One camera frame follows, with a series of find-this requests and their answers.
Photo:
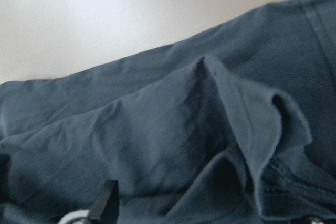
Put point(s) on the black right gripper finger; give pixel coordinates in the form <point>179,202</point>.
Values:
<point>106,207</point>

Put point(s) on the black t-shirt with print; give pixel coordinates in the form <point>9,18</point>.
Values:
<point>233,125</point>

